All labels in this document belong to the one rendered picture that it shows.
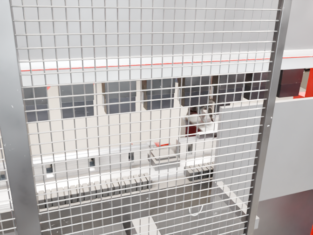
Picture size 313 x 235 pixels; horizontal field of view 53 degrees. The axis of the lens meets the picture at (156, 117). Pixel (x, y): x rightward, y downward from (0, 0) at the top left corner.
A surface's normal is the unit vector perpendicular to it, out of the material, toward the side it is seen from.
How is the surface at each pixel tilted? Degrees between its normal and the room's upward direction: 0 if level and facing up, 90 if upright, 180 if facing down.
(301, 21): 90
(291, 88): 90
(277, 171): 90
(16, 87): 90
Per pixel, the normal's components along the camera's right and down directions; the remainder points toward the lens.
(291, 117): 0.34, 0.34
